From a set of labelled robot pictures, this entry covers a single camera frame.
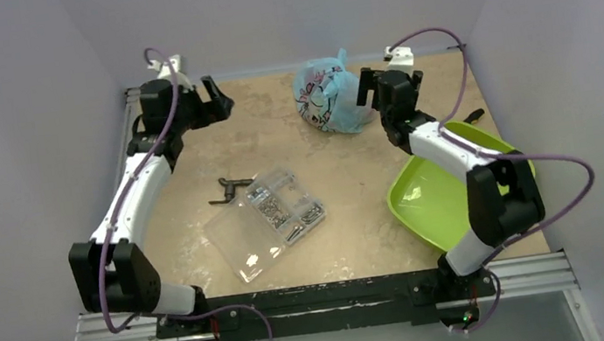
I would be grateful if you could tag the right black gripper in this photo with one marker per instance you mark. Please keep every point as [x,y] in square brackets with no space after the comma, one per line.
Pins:
[383,78]

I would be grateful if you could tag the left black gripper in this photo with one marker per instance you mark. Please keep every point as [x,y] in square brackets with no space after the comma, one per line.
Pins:
[216,109]

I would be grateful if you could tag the light blue plastic bag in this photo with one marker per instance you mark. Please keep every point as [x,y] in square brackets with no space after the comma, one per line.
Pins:
[326,94]

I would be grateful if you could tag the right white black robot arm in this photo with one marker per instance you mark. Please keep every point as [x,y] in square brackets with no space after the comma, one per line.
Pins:
[503,197]

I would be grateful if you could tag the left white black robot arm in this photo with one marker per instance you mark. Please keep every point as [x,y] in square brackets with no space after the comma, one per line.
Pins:
[111,271]

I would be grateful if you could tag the black metal clamp tool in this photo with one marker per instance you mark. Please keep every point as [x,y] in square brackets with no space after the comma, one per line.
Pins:
[230,188]

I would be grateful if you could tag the black yellow screwdriver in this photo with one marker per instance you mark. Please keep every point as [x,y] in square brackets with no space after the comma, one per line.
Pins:
[475,116]

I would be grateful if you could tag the clear plastic screw box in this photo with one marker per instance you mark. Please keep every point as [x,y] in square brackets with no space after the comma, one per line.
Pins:
[264,221]

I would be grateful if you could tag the lime green plastic tray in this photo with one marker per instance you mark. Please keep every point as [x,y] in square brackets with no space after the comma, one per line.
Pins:
[429,196]

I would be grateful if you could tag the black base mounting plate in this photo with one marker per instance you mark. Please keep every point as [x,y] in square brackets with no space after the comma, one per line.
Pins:
[420,297]

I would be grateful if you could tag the aluminium front rail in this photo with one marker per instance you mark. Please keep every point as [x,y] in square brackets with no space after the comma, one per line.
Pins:
[522,276]

